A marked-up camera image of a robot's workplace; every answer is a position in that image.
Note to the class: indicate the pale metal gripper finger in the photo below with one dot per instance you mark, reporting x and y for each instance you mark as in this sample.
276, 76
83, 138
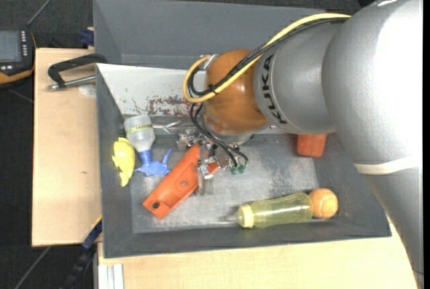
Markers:
201, 183
210, 183

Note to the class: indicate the pale wood flat board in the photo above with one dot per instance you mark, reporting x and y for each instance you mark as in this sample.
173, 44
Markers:
64, 153

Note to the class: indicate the orange ball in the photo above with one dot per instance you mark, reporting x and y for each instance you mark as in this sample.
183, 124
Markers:
324, 203

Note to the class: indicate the clear spray bottle blue trigger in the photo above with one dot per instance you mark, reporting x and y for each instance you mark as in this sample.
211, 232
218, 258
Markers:
141, 133

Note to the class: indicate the orange flat block with holes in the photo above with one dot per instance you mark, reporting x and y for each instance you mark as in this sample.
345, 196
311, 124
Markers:
174, 185

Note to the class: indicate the yellow clear baby bottle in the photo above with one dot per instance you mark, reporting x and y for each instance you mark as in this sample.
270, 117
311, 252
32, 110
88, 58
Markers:
279, 212

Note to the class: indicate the silver metal tool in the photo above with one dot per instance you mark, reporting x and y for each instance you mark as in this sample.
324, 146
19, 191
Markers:
186, 141

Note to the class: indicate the yellow toy fish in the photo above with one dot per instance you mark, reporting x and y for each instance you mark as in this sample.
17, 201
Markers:
123, 156

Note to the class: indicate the grey metal bin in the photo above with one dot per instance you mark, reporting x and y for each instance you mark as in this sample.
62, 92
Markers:
235, 29

